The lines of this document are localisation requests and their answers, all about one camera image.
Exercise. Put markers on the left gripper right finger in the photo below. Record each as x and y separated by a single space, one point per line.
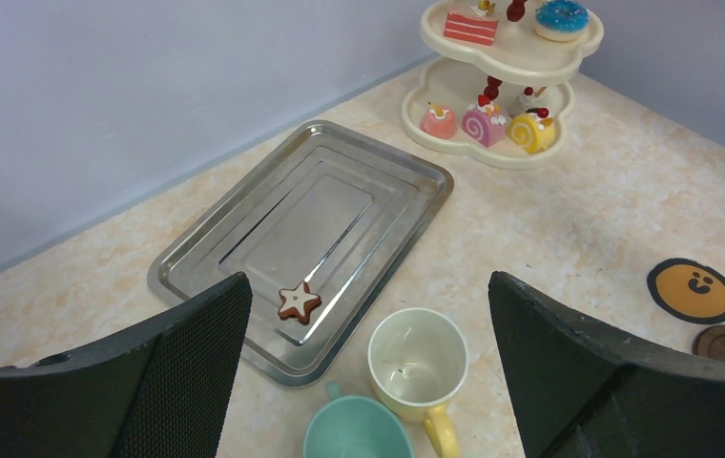
580 387

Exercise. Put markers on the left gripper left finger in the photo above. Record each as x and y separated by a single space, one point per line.
158 388

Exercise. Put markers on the black yellow smiley coaster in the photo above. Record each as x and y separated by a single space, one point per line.
688 290

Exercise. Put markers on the chocolate star cookie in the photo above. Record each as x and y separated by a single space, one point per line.
298 303

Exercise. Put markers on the teal cup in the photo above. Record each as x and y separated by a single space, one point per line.
355 426

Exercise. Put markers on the stainless steel tray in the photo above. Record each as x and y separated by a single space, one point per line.
329 206

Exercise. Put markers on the yellow cake slice toy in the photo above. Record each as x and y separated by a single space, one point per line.
534 130

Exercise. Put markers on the pink swirl roll cake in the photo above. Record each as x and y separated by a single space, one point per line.
485 122

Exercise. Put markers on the white cream cupcake toy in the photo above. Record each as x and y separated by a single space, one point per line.
529 98

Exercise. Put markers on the pink dome cupcake toy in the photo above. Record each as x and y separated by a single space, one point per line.
439 121

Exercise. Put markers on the blue frosted donut toy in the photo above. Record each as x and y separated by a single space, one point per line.
561 20

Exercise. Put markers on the pink strawberry cake slice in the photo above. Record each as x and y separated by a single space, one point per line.
476 23

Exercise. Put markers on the yellow mug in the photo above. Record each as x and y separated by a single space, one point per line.
418 361

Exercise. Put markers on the cream three-tier dessert stand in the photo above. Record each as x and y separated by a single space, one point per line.
518 58

